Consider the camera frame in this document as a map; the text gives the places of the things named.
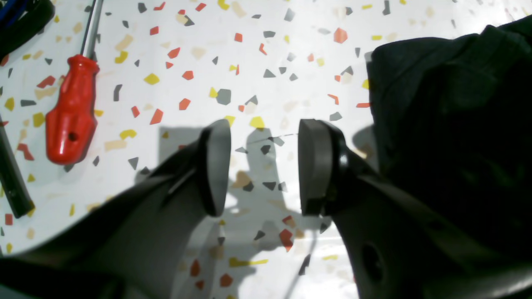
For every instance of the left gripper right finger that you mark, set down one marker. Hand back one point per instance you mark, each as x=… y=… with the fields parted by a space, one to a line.
x=398 y=247

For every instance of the red handled screwdriver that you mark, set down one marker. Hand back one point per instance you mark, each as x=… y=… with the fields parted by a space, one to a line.
x=71 y=124

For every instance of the black cylinder with wires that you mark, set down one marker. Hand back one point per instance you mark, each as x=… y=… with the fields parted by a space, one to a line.
x=16 y=192

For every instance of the white terrazzo table cloth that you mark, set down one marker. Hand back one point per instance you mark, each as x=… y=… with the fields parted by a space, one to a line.
x=169 y=68

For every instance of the black T-shirt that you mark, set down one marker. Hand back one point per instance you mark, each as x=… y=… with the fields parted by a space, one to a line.
x=453 y=127

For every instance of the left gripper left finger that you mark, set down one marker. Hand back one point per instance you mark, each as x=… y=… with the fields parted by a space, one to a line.
x=130 y=247

